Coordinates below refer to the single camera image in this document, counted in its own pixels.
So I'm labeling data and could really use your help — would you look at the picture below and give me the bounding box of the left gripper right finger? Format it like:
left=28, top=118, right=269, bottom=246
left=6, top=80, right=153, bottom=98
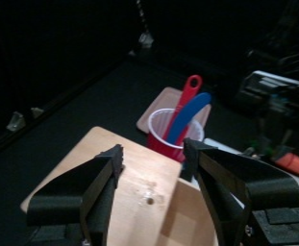
left=183, top=137, right=299, bottom=246

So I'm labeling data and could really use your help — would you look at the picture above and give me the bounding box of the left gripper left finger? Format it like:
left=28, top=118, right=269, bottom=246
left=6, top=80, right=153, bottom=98
left=26, top=143, right=126, bottom=246

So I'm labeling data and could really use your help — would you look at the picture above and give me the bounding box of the small white tool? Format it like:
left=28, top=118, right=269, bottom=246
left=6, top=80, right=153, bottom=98
left=240, top=146, right=260, bottom=159

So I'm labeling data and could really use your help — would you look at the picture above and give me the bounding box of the orange toy piece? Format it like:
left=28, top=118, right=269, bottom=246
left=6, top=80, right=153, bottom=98
left=274, top=152, right=299, bottom=177

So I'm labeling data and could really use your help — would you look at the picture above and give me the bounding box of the red plastic utensil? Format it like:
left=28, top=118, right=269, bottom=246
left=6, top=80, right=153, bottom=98
left=161, top=74, right=205, bottom=142

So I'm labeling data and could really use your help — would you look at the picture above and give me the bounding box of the blue plastic utensil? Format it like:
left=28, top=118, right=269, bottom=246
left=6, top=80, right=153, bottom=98
left=166, top=91, right=214, bottom=147

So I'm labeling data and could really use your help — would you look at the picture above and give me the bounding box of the red plastic cup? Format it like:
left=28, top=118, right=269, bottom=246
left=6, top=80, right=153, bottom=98
left=146, top=108, right=206, bottom=163

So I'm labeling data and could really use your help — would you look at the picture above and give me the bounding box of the wooden cutting board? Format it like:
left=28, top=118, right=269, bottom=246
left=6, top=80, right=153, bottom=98
left=135, top=86, right=213, bottom=135

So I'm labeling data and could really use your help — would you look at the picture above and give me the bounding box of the metal frame bracket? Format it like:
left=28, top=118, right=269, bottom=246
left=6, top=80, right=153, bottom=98
left=6, top=111, right=27, bottom=133

